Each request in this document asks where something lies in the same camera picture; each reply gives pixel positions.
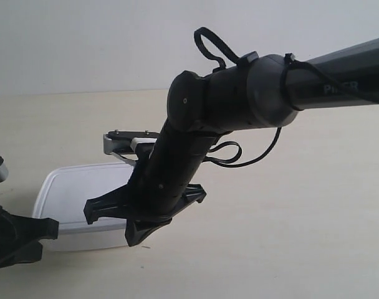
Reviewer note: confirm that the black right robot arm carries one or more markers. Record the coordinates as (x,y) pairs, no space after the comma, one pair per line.
(242,93)

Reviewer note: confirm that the white lidded plastic container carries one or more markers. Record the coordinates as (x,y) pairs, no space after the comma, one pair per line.
(62,197)

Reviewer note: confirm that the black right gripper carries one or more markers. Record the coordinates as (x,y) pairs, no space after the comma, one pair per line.
(156,184)

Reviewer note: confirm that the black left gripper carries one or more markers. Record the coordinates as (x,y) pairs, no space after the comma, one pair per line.
(20,236)

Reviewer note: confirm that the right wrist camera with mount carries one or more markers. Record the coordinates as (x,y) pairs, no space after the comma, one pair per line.
(120,143)

